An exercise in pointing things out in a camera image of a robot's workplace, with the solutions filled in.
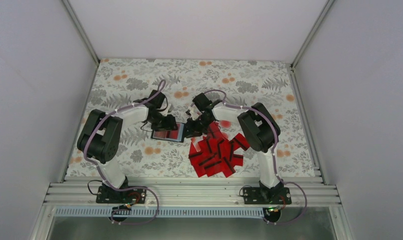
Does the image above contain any white red-dot card right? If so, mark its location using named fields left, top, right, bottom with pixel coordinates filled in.
left=219, top=120, right=232, bottom=129

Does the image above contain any red card bottom middle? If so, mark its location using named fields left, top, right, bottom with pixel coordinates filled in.
left=221, top=153, right=244, bottom=178

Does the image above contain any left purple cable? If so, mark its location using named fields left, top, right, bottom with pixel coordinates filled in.
left=83, top=79, right=168, bottom=226

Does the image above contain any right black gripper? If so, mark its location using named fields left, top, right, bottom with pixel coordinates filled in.
left=182, top=114, right=213, bottom=139

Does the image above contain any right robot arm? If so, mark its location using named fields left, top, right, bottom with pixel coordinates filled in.
left=185, top=93, right=284, bottom=204

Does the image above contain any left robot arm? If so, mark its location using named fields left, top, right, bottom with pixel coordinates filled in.
left=77, top=90, right=178, bottom=203

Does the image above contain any red card right edge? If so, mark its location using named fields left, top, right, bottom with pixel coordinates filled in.
left=229, top=133, right=251, bottom=151

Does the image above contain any red card bottom left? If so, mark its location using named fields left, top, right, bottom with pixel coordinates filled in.
left=189, top=155, right=211, bottom=178

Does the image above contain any floral patterned table mat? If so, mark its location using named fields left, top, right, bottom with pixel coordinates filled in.
left=85, top=58, right=315, bottom=178

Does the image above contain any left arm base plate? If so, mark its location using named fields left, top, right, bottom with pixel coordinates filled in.
left=95, top=185, right=147, bottom=205

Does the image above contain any black card holder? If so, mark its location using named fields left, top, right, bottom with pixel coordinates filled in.
left=151, top=122, right=185, bottom=143

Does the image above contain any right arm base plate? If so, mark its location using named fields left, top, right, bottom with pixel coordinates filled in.
left=239, top=186, right=292, bottom=205

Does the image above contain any aluminium rail frame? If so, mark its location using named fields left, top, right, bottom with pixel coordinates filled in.
left=31, top=174, right=352, bottom=240

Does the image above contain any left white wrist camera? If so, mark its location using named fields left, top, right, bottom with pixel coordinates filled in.
left=164, top=103, right=174, bottom=115

